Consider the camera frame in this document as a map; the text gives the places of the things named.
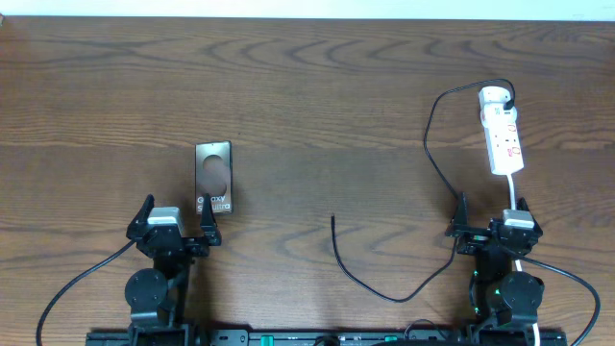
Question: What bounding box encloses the white power strip cord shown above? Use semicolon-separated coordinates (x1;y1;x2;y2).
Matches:
505;173;542;346

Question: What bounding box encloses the bronze Galaxy smartphone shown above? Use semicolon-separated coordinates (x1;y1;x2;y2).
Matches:
195;141;234;214

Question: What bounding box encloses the black USB charging cable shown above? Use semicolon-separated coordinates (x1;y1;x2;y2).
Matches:
330;78;517;304

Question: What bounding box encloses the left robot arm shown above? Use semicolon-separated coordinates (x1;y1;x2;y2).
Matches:
124;194;222;346

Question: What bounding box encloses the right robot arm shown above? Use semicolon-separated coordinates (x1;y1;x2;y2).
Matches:
445;194;545;345

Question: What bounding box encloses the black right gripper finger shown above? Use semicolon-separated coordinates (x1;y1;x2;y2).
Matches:
516;198;543;235
445;192;469;236

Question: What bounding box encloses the white charger plug adapter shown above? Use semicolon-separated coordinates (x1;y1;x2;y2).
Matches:
479;86;512;108

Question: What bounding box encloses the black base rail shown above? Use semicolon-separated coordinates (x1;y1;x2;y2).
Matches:
85;329;567;346

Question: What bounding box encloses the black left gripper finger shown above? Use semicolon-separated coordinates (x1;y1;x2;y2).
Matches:
200;193;222;246
126;194;155;239

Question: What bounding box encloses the white power strip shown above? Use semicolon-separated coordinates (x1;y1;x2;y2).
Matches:
480;103;524;176

